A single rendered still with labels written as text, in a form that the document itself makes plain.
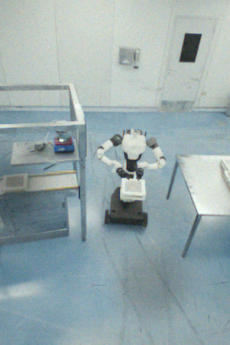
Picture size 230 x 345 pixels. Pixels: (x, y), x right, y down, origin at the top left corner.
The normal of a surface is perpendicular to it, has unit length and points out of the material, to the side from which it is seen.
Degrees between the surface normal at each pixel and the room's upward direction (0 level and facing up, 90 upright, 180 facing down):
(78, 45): 90
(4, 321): 0
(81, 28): 90
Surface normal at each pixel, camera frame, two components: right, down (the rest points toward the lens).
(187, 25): 0.14, 0.62
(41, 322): 0.07, -0.78
